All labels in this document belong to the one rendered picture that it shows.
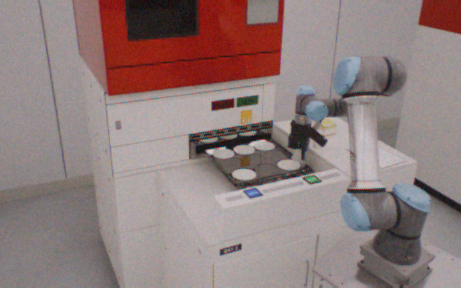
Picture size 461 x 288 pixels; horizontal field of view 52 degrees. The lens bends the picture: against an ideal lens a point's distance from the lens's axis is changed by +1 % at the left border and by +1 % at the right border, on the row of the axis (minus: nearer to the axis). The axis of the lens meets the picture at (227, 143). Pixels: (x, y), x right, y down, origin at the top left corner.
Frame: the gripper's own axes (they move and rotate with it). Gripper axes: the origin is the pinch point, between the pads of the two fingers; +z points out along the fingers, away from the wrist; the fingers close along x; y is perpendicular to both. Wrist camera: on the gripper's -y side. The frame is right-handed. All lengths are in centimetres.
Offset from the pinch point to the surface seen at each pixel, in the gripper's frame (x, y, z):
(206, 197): 27.3, 35.0, 9.3
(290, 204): 33.3, -2.2, 0.6
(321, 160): -0.5, -7.1, -3.3
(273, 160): -1.5, 14.4, 1.2
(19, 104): -52, 209, 19
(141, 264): 21, 73, 60
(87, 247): -13, 135, 91
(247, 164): 6.7, 24.0, 1.3
